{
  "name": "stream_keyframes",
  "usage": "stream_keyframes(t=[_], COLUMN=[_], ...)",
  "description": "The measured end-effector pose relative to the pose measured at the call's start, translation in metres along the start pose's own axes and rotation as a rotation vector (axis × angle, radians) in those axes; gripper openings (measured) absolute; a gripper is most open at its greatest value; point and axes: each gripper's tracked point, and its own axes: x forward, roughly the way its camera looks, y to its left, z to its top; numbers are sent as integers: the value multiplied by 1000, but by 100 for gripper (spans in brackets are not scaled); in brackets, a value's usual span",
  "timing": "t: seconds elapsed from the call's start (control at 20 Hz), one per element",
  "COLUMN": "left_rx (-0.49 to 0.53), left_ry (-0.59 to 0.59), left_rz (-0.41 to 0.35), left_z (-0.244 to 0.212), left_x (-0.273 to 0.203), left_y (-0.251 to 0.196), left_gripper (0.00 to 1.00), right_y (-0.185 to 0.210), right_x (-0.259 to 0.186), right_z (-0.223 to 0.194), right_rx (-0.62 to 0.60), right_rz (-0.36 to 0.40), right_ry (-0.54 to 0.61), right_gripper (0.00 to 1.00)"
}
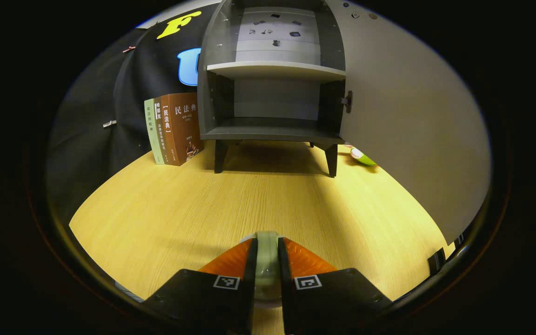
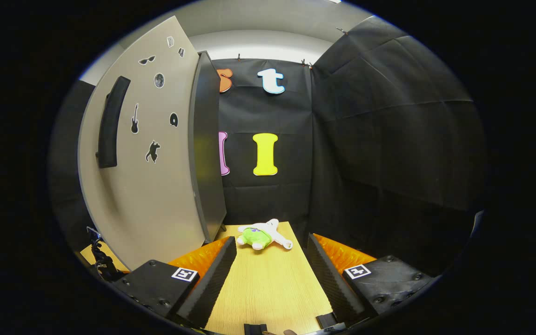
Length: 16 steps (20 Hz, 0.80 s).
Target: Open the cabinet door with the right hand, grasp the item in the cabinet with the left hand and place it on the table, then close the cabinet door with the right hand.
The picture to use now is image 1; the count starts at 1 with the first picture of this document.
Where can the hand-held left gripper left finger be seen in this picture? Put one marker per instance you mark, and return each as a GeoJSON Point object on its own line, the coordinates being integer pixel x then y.
{"type": "Point", "coordinates": [250, 279]}

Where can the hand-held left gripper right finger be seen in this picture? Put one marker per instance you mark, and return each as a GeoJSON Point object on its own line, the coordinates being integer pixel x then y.
{"type": "Point", "coordinates": [285, 284]}

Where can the pale green bottle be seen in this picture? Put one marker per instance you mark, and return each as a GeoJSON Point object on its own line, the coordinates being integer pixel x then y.
{"type": "Point", "coordinates": [267, 265]}

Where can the beige cabinet door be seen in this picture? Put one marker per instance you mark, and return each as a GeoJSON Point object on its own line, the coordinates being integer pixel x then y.
{"type": "Point", "coordinates": [412, 116]}

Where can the grey cabinet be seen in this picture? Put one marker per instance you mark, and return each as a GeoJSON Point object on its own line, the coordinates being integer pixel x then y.
{"type": "Point", "coordinates": [272, 128]}

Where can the white and green plastic toy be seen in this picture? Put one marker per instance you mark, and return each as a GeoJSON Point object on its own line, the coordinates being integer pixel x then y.
{"type": "Point", "coordinates": [363, 159]}

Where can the thick brown book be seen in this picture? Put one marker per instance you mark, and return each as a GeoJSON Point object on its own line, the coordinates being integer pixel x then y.
{"type": "Point", "coordinates": [184, 125]}

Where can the thin brown book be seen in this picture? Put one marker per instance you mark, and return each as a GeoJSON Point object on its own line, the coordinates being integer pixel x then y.
{"type": "Point", "coordinates": [160, 125]}

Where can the white clip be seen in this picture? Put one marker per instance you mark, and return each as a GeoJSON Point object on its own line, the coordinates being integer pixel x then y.
{"type": "Point", "coordinates": [109, 123]}

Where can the black backdrop cloth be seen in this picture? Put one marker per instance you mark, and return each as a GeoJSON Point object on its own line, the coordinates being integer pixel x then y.
{"type": "Point", "coordinates": [91, 139]}

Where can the red clip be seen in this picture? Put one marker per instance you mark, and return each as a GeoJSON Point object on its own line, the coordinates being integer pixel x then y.
{"type": "Point", "coordinates": [129, 49]}

